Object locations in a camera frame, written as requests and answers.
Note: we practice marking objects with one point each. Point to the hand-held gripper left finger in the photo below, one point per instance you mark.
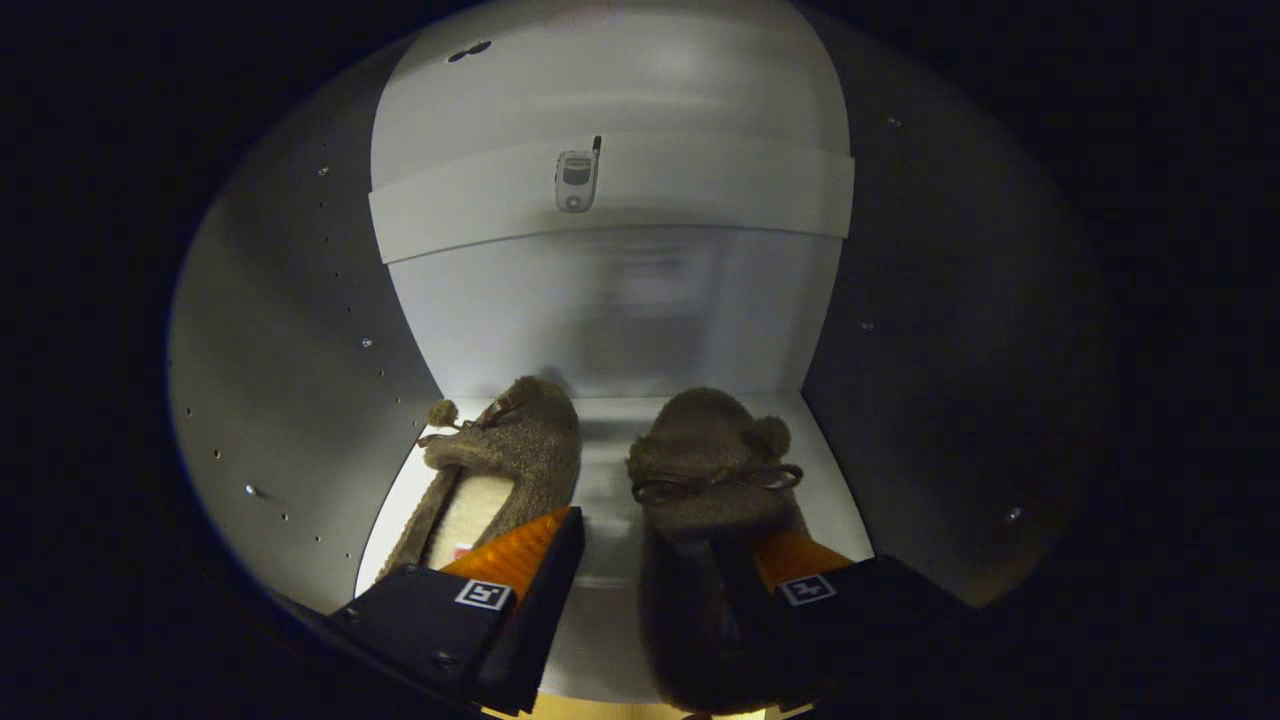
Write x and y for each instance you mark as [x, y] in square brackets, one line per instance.
[540, 610]

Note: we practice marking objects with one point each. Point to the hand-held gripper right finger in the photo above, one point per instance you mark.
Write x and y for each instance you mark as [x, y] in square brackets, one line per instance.
[860, 620]

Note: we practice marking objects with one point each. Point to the brown fluffy slipper shoe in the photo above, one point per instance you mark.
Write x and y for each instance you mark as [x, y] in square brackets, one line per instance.
[700, 450]
[530, 440]

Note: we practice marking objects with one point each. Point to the dark grey shoe cabinet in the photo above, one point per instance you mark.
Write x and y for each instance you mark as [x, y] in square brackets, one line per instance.
[300, 350]

